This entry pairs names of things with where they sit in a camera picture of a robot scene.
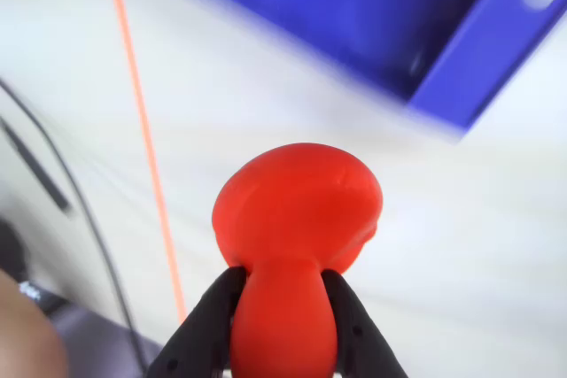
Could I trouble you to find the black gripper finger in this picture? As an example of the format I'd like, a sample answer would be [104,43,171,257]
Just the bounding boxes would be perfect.
[322,268,409,378]
[147,266,247,378]

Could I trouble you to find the red rubber duck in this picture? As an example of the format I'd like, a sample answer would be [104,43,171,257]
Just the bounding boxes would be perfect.
[212,142,384,378]

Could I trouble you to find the blue plastic box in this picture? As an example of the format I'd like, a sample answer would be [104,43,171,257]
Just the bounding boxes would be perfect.
[150,0,567,141]

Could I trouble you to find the black block with white label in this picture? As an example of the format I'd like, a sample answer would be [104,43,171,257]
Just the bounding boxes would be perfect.
[18,279,68,315]

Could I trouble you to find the brown blurred object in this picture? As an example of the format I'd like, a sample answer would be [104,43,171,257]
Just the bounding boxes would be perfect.
[0,269,68,378]

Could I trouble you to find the orange tape strip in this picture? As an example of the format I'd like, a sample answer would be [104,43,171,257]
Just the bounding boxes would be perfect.
[103,0,188,325]

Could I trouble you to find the black cable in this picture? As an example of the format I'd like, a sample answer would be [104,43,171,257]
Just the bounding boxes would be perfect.
[0,79,150,374]

